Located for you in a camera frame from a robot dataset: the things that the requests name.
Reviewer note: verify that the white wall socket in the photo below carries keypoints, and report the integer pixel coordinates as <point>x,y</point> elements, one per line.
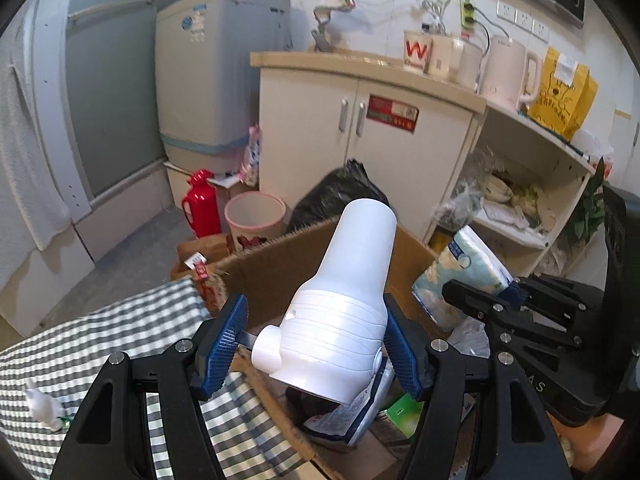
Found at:
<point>540,30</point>
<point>505,10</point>
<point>523,19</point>

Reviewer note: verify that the red thermos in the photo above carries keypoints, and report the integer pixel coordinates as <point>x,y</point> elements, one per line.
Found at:
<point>202,205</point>

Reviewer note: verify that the navy white plastic packet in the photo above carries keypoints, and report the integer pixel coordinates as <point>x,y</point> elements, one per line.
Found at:
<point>350,420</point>

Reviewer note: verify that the large cardboard box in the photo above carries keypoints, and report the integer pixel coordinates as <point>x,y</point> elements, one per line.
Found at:
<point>280,265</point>

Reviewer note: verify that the white kitchen cabinet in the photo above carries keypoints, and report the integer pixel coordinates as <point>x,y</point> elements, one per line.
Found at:
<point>400,160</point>

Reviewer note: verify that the yellow paper bag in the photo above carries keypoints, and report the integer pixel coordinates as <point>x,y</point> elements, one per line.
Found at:
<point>560,95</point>

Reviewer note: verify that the green potted plant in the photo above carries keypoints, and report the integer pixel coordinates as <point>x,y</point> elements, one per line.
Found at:
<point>592,205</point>

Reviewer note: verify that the open beige shelf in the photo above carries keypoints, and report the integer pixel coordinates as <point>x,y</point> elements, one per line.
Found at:
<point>530,145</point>

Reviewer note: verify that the crumpled clear bag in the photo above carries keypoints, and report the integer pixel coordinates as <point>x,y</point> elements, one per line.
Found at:
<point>460,205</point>

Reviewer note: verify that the grey washing machine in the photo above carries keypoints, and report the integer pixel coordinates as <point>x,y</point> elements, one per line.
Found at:
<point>215,70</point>

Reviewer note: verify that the white plush toy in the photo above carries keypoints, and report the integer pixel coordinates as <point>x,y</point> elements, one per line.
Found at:
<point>42,405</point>

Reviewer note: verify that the white cup red print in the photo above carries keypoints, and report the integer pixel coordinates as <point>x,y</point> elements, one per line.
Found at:
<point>416,52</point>

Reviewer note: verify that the grey glass sliding door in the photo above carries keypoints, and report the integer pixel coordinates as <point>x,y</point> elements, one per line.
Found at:
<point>110,85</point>

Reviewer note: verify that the white blue tissue pack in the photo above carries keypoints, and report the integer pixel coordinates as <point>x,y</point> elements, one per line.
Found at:
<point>460,265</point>

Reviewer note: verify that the small brown cardboard box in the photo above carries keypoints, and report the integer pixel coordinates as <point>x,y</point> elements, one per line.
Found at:
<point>210,247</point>

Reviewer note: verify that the metal faucet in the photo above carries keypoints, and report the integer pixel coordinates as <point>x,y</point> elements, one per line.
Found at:
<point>322,30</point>

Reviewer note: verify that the pink printed plastic bag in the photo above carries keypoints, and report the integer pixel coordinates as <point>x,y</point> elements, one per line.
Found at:
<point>252,155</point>

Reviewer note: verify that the black trash bag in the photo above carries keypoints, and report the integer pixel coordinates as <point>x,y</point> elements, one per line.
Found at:
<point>335,195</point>

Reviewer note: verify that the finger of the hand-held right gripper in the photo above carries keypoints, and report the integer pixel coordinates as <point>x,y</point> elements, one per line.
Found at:
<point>470,300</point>
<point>516,294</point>

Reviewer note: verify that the white plastic bottle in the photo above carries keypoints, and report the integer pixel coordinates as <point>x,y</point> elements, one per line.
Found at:
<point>340,320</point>

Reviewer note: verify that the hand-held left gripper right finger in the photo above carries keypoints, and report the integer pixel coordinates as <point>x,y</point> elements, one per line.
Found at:
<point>400,355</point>

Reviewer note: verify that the green power strip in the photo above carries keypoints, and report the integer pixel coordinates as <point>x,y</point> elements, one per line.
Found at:
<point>467,12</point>

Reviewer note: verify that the white electric kettle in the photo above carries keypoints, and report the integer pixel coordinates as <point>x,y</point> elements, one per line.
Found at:
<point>505,75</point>

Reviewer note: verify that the white towel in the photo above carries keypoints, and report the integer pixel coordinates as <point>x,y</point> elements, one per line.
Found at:
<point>30,160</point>

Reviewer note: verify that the green medicine box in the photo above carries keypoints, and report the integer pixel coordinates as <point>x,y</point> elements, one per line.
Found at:
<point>402,412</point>

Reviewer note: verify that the pink waste bin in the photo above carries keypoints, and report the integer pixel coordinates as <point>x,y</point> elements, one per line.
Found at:
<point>250,230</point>

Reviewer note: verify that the checkered tablecloth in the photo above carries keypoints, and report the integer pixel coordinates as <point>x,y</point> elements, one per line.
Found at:
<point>125,320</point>

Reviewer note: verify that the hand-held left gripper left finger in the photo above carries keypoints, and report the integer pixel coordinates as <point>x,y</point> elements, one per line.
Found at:
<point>227,345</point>

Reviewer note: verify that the small red packet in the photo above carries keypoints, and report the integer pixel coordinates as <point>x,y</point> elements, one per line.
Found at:
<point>197,265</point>

